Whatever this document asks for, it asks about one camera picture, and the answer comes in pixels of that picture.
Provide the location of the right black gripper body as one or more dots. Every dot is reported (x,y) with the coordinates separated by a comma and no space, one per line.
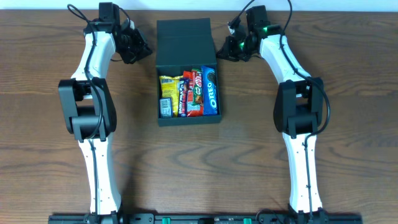
(232,50)

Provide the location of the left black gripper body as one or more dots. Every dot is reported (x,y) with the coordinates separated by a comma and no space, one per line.
(137,47)

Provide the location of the black cardboard gift box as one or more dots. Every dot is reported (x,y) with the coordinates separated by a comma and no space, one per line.
(182,45)

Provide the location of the red KitKat bar wrapper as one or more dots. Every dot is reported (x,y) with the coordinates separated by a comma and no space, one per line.
(197,87)

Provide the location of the yellow snack bag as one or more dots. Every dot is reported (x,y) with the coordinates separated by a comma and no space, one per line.
(169,87)

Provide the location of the blue Oreo cookie pack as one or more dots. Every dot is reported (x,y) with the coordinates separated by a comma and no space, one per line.
(209,91)

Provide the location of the small blue barcode chocolate bar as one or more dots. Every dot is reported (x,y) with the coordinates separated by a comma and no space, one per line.
(166,110)

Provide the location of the red snack bag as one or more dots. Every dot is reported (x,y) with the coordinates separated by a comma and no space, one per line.
(192,110)

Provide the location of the blue Milka bar wrapper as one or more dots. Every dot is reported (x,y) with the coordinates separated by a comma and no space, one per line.
(182,97)

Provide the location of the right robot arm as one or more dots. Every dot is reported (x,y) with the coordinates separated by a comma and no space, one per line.
(302,109)

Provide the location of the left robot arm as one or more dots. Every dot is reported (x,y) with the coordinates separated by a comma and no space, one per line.
(88,108)

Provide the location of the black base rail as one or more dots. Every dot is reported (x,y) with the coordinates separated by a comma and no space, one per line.
(149,218)

